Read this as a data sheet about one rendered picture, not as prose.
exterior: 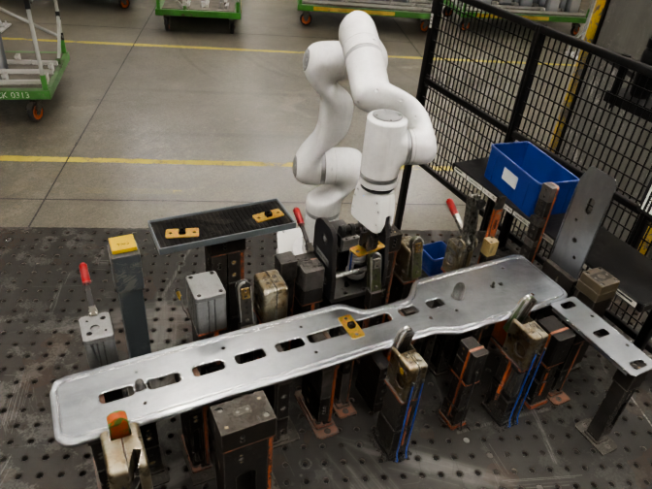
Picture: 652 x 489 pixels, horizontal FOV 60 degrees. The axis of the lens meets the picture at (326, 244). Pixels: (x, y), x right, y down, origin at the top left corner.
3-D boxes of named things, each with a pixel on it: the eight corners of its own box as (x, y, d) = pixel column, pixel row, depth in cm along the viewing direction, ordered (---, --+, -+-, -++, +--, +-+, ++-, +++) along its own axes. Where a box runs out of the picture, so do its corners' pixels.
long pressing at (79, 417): (57, 463, 111) (56, 458, 110) (48, 380, 127) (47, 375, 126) (572, 298, 165) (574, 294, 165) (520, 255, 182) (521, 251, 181)
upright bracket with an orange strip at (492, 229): (463, 322, 197) (499, 197, 168) (460, 319, 198) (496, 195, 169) (470, 319, 198) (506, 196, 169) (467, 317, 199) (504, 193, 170)
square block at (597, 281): (562, 375, 180) (603, 287, 159) (543, 358, 185) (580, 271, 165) (580, 368, 183) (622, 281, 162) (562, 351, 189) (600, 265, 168)
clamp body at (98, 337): (101, 446, 147) (77, 347, 126) (94, 413, 155) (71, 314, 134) (139, 434, 151) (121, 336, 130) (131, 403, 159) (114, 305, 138)
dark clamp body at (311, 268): (294, 379, 170) (301, 279, 148) (277, 349, 180) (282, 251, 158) (327, 369, 175) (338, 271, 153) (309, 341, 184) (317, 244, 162)
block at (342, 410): (340, 419, 159) (350, 345, 143) (319, 385, 169) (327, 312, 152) (356, 413, 162) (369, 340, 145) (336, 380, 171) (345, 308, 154)
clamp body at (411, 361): (386, 469, 148) (407, 378, 128) (363, 432, 157) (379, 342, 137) (415, 457, 152) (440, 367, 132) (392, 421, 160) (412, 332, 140)
